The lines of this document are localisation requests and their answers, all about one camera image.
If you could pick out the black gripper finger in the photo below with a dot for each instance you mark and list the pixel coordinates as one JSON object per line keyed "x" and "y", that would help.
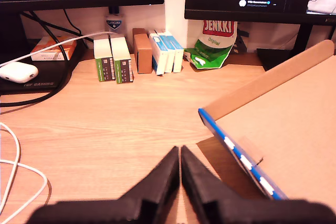
{"x": 162, "y": 182}
{"x": 199, "y": 182}

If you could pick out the blue Adidas shoebox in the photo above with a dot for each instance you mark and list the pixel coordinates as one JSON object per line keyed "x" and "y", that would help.
{"x": 283, "y": 134}

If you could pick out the green and white box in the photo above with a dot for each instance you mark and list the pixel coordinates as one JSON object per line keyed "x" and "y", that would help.
{"x": 103, "y": 58}
{"x": 122, "y": 60}

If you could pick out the brown cardboard box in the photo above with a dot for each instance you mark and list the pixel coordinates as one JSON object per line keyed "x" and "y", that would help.
{"x": 142, "y": 53}

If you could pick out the white box with shield logo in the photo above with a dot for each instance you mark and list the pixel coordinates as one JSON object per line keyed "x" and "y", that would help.
{"x": 113, "y": 24}

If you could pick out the orange and white box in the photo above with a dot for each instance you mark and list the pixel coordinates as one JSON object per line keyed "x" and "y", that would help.
{"x": 50, "y": 51}

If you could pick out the green Jenkki gum bag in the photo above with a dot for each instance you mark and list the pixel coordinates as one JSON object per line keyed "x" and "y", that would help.
{"x": 212, "y": 51}

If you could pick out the black TUF Gaming monitor base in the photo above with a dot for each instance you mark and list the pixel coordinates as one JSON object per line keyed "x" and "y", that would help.
{"x": 39, "y": 85}

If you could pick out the small black dongle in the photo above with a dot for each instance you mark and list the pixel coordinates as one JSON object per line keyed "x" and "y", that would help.
{"x": 114, "y": 10}

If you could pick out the white earbuds case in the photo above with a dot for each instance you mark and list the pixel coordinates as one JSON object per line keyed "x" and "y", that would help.
{"x": 17, "y": 72}

